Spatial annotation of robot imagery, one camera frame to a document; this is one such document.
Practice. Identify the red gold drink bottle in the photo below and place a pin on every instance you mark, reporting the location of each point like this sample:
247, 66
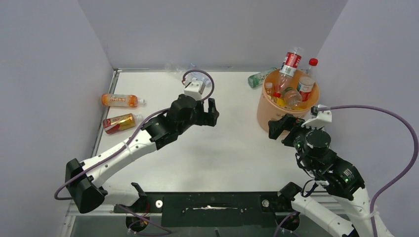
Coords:
121, 123

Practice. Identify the blue pattern clear bottle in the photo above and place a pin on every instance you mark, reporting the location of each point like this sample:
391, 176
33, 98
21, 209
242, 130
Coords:
199, 76

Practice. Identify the red white label bottle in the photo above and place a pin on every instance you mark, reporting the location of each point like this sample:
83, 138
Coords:
307, 82

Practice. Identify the dark green label bottle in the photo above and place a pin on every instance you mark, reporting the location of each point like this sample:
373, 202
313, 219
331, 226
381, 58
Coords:
291, 97

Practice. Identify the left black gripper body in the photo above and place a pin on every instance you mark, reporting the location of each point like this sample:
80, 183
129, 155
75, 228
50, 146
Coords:
197, 117

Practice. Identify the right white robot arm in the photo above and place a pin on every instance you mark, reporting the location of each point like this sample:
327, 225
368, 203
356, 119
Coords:
338, 177

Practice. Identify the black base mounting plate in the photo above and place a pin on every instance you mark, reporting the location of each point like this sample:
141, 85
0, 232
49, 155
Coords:
211, 209

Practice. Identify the blue label water bottle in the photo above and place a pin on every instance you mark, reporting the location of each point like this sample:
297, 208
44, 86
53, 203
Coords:
268, 88

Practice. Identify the yellow juice bottle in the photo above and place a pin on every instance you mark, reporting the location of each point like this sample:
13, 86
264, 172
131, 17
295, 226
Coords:
282, 101

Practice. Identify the red cap clear bottle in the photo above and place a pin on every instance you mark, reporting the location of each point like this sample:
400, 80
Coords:
288, 68

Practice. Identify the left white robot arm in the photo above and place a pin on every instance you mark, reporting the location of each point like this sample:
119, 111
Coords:
86, 181

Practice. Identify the crushed clear bottle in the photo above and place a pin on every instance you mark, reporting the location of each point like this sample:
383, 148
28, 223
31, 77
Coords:
174, 70

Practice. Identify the orange cartoon plastic bin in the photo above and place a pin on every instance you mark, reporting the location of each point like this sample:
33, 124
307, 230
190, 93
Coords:
269, 110

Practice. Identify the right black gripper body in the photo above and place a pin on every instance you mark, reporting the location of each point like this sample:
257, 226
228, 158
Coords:
294, 138

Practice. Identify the orange drink bottle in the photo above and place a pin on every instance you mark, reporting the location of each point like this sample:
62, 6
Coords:
122, 100

